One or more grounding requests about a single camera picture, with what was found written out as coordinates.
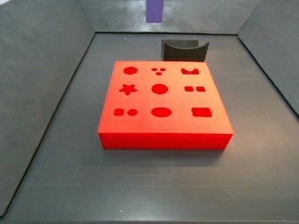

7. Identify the purple rectangular block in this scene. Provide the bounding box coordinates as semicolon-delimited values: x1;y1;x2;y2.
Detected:
145;0;164;23

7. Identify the dark grey curved holder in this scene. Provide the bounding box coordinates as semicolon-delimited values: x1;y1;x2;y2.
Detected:
161;39;209;62

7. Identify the red shape sorter block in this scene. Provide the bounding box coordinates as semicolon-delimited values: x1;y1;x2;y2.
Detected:
97;61;233;150

